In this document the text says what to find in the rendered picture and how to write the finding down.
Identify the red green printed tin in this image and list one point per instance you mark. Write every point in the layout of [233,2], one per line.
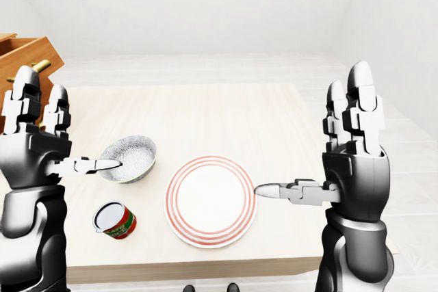
[116,220]

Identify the patterned grey white bowl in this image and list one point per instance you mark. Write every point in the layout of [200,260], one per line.
[131,160]

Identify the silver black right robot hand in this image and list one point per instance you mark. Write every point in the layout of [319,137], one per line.
[362,182]

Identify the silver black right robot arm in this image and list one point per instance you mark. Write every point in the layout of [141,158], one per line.
[356,258]

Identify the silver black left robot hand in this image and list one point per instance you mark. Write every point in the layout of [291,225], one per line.
[24,155]

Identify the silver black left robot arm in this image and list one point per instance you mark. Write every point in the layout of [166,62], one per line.
[31,244]

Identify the small dark rounded shape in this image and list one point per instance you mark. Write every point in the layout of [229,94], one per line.
[189,288]
[233,287]

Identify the wooden cabinet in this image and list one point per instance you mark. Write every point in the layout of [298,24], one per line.
[5,80]

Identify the open wooden drawer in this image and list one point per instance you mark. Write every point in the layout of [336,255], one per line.
[31,54]

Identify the white plate with red rings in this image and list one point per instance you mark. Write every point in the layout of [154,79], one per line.
[210,201]

